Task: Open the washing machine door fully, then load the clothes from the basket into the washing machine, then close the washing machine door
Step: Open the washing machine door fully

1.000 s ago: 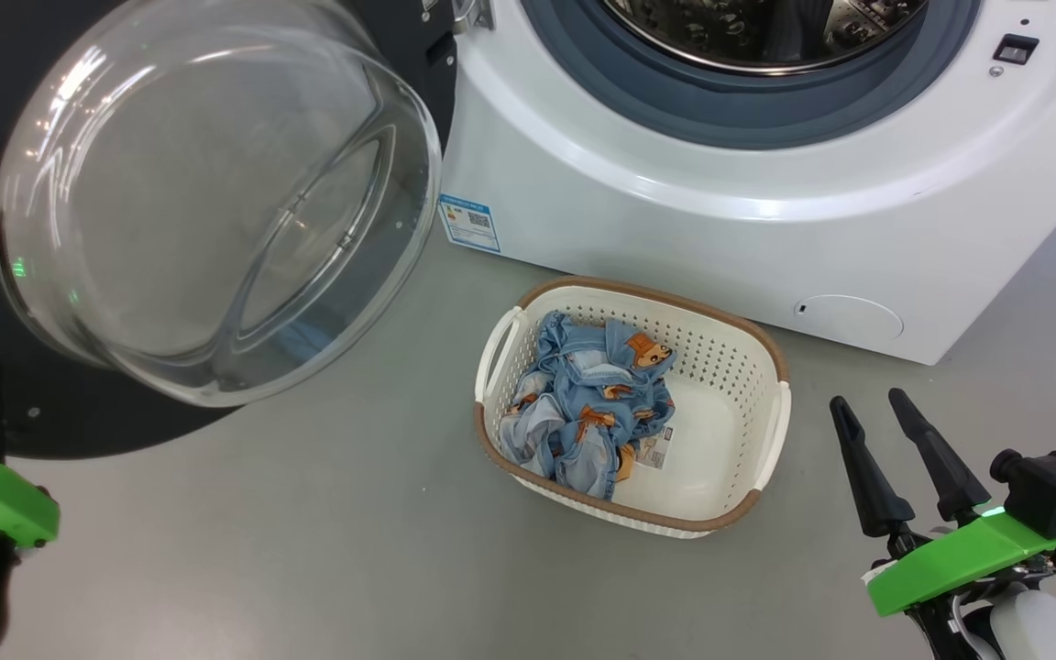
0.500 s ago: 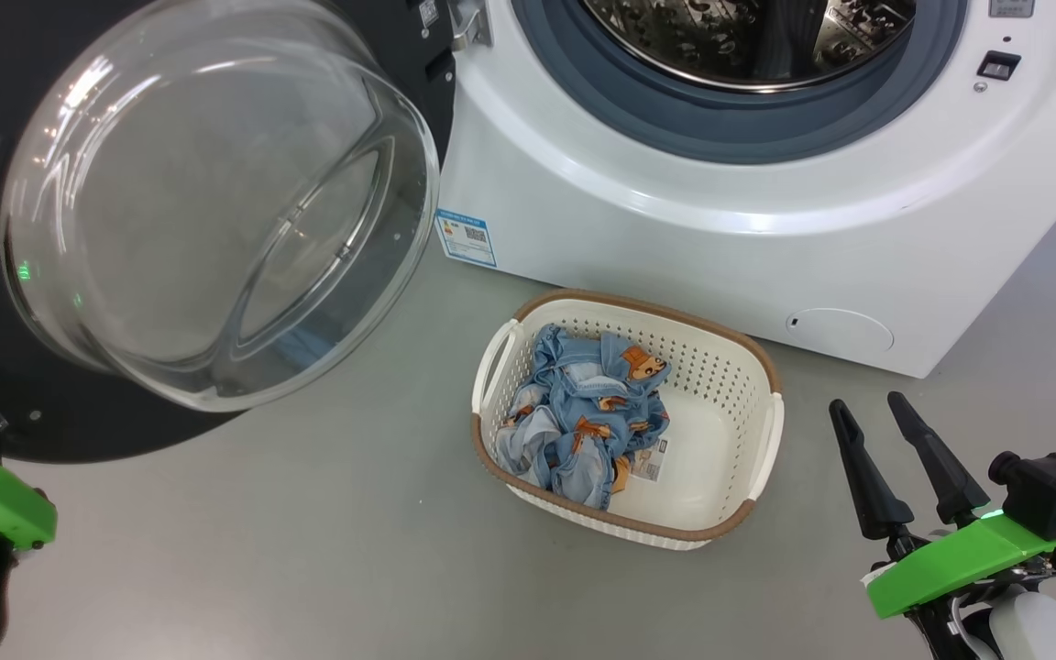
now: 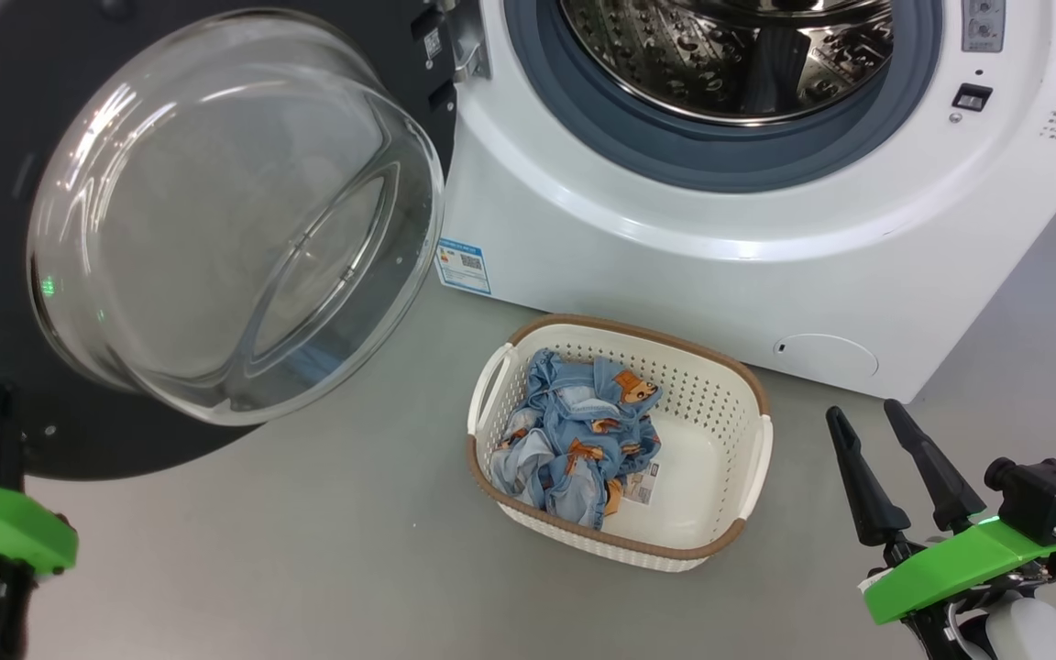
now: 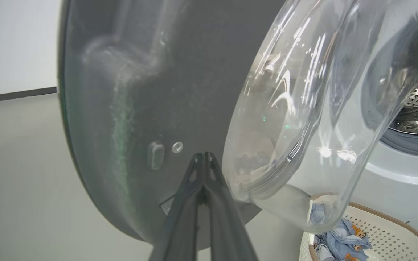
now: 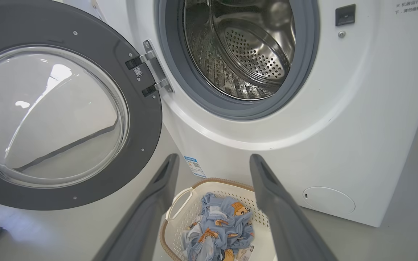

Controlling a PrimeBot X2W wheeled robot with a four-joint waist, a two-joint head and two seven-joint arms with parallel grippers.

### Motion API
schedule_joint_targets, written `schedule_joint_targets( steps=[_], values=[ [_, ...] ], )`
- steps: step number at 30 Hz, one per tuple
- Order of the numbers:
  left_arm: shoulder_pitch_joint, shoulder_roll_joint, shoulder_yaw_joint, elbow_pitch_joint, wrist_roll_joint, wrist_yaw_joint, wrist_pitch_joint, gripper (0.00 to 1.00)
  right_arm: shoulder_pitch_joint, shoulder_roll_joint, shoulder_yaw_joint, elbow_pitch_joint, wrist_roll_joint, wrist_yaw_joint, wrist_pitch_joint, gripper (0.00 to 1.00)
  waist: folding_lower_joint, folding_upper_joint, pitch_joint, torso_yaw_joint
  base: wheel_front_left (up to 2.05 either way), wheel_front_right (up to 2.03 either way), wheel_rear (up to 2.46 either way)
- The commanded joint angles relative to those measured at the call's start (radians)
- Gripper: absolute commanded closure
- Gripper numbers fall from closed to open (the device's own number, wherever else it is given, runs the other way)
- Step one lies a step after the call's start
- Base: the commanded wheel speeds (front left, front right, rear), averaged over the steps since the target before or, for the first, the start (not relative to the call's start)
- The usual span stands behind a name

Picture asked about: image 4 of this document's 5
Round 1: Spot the blue cartoon print garment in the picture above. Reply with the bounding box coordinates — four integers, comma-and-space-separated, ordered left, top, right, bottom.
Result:
309, 203, 373, 261

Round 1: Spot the cream perforated laundry basket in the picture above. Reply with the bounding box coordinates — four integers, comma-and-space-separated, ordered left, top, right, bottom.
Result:
299, 202, 418, 261

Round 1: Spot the dark round washer door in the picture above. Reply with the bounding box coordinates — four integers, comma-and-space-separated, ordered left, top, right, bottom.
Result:
57, 0, 418, 251

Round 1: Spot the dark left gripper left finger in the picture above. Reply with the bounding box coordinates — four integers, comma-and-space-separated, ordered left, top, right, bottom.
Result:
149, 152, 209, 261

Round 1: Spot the white front-load washing machine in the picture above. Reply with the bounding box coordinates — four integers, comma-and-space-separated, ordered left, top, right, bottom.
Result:
340, 0, 418, 254

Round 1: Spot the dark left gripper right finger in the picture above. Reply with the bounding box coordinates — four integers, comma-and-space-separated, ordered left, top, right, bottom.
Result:
204, 152, 258, 261

